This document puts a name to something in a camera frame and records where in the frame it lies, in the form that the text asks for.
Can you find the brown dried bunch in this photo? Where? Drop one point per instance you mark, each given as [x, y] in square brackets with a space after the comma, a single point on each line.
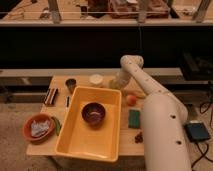
[139, 138]

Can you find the orange plastic bowl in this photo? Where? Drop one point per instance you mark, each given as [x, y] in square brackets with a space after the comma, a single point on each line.
[38, 118]

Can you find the dark brown bowl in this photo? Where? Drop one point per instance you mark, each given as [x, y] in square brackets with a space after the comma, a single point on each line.
[93, 114]

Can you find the yellow plastic tub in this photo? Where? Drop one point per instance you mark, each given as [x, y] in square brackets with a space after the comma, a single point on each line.
[77, 139]

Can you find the dark metal cup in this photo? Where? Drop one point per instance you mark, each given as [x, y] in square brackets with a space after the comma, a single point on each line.
[71, 84]

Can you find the wooden table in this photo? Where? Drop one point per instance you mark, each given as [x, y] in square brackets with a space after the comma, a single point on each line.
[127, 145]

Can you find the black foot pedal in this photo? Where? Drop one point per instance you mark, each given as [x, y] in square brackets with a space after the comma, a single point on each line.
[197, 132]

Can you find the yellow banana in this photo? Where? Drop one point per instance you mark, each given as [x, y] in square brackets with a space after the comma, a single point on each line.
[139, 94]

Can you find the green pepper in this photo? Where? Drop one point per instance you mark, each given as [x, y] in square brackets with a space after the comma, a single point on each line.
[57, 125]

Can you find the white cup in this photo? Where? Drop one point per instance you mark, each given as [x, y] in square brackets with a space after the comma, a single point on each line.
[96, 80]

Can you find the black marker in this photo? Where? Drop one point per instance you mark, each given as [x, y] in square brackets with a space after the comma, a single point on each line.
[67, 101]

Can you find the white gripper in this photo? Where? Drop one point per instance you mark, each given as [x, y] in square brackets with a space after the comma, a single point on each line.
[121, 80]

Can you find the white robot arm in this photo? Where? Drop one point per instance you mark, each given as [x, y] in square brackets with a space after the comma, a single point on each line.
[162, 118]

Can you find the orange fruit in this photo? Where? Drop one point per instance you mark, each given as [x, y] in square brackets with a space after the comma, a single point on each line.
[131, 100]

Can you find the crumpled white cloth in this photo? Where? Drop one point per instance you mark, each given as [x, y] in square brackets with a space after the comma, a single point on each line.
[39, 128]

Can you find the green sponge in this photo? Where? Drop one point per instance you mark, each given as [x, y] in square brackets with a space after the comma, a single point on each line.
[134, 119]

